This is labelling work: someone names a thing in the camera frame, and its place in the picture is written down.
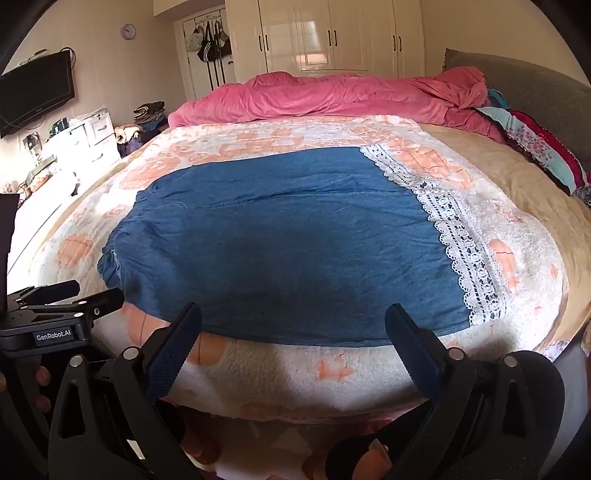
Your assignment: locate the beige bed sheet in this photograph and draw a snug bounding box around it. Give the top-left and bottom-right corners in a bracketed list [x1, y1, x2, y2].
[418, 122, 591, 347]

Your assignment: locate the grey padded headboard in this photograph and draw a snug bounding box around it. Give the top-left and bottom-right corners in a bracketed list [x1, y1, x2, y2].
[443, 48, 591, 153]

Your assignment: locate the black slipper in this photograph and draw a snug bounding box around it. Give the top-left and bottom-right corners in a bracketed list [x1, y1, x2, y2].
[325, 351, 566, 480]

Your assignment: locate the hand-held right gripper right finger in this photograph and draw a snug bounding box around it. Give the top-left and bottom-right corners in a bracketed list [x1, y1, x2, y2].
[385, 303, 541, 480]

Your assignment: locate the pink duvet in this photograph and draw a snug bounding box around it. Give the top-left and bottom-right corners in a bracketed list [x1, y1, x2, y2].
[167, 66, 509, 139]

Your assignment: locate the floral patterned pillow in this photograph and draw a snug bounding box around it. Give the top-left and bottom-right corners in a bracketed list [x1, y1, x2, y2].
[475, 104, 591, 195]

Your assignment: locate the pile of clothes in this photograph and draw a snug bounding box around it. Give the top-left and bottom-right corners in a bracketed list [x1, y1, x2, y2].
[115, 100, 169, 158]

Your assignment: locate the black flat television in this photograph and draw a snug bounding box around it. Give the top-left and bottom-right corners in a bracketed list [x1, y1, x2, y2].
[0, 51, 76, 138]

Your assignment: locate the white door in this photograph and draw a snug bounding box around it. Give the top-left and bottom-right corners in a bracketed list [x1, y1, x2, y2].
[173, 7, 236, 102]

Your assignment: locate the cluttered side desk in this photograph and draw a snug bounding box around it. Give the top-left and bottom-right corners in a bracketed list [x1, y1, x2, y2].
[0, 134, 79, 195]

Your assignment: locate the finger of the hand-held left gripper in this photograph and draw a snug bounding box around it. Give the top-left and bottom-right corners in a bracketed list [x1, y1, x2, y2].
[14, 280, 81, 308]
[21, 288, 125, 320]

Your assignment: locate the white drawer cabinet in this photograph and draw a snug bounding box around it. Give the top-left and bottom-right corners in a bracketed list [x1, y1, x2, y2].
[69, 111, 122, 162]

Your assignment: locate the white wardrobe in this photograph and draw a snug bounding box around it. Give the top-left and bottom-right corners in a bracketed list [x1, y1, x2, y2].
[225, 0, 426, 86]

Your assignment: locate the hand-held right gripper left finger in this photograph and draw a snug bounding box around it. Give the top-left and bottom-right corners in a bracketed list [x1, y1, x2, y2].
[48, 302, 204, 480]

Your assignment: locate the blue garment with lace trim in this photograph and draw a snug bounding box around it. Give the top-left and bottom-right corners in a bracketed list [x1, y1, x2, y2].
[97, 143, 515, 347]

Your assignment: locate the person's left hand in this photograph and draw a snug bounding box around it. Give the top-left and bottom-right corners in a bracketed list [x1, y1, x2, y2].
[34, 366, 52, 414]

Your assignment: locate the white orange fleece blanket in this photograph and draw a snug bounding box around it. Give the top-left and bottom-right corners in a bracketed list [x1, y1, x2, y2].
[28, 114, 568, 421]

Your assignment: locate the black striped hanging bag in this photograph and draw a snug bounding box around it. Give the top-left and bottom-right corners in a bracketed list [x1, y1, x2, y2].
[198, 22, 221, 63]

